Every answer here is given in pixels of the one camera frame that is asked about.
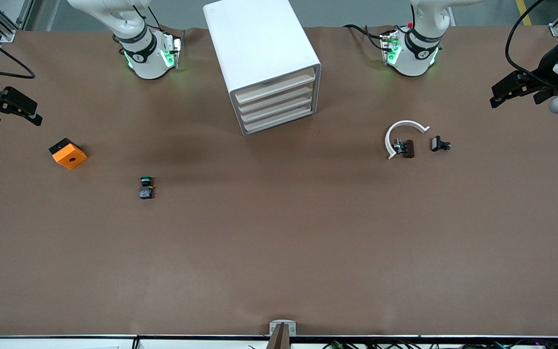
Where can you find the green push button switch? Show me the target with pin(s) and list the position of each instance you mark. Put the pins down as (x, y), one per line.
(146, 193)

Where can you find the white curved plastic part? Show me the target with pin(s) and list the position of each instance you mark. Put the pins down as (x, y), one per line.
(405, 123)

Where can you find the orange box with black base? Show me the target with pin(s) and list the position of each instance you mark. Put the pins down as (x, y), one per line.
(69, 156)

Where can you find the white table edge rail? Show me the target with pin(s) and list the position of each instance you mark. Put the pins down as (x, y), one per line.
(66, 341)

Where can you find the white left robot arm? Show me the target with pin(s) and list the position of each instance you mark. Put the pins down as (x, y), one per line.
(414, 55)

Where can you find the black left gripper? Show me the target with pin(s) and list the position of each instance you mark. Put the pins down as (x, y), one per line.
(546, 69)

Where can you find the brown electrical component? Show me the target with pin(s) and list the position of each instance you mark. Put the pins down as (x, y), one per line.
(407, 149)

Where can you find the white plastic drawer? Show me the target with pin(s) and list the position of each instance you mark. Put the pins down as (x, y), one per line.
(279, 112)
(281, 123)
(274, 88)
(276, 101)

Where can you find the grey metal mount bracket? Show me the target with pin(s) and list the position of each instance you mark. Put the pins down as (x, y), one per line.
(282, 332)

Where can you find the white drawer cabinet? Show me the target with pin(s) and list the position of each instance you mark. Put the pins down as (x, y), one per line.
(255, 43)

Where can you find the small black electrical component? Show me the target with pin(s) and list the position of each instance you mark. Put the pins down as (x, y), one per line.
(438, 143)

